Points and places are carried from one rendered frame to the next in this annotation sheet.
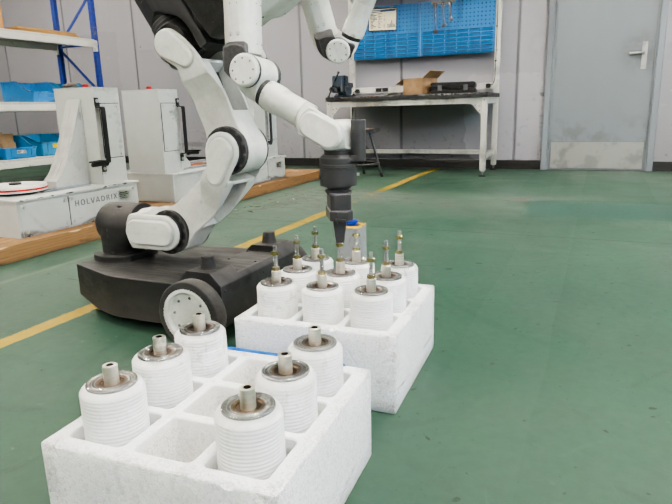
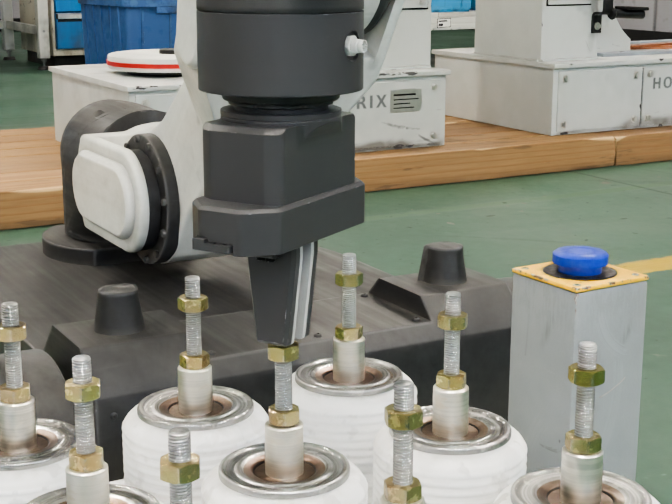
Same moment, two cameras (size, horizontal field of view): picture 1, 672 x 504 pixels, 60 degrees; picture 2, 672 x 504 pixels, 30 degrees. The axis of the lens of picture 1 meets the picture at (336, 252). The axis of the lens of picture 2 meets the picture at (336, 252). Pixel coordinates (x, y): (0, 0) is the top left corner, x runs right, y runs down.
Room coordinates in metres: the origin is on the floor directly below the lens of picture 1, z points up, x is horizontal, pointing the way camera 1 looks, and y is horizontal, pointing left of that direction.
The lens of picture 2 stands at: (0.88, -0.43, 0.54)
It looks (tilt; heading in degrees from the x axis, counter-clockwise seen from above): 13 degrees down; 37
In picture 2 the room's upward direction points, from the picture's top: straight up
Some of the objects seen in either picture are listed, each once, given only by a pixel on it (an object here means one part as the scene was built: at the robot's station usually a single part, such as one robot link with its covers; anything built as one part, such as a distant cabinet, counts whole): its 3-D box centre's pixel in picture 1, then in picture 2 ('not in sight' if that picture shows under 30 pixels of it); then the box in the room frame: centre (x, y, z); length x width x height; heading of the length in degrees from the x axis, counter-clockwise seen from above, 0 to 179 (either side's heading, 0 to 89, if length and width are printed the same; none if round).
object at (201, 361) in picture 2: not in sight; (194, 359); (1.45, 0.10, 0.29); 0.02 x 0.02 x 0.01; 72
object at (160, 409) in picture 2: (297, 269); (195, 408); (1.45, 0.10, 0.25); 0.08 x 0.08 x 0.01
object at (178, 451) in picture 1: (227, 449); not in sight; (0.89, 0.19, 0.09); 0.39 x 0.39 x 0.18; 69
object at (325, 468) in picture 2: (340, 272); (284, 470); (1.40, -0.01, 0.25); 0.08 x 0.08 x 0.01
